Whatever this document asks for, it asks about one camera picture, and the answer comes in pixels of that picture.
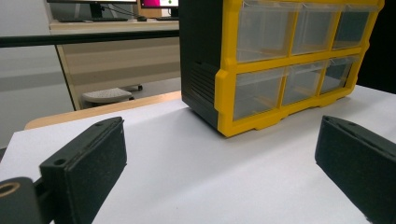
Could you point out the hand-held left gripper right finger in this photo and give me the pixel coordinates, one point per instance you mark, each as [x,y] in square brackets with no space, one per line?
[364,168]

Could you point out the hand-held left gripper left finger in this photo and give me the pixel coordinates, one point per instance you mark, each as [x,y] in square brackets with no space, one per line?
[90,161]

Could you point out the yellow black storage organizer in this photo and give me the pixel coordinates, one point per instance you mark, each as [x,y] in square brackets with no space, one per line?
[202,62]

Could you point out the grey footrest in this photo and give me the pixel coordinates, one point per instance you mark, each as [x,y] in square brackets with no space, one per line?
[107,95]

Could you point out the white partition panel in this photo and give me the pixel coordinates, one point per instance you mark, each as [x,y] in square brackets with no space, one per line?
[28,77]

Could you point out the light wooden desk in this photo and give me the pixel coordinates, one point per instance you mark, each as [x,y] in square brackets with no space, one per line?
[124,62]

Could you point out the black curtain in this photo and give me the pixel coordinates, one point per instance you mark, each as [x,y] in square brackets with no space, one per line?
[379,46]

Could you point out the grid of clear organizer bins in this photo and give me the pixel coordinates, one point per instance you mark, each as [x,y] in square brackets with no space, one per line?
[261,90]

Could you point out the black keyboard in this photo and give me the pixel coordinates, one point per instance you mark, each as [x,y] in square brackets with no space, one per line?
[93,19]

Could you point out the dark computer monitor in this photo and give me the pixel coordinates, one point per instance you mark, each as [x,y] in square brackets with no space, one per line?
[96,6]

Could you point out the monitor with pink screen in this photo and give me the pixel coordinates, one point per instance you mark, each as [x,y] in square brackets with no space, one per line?
[158,3]

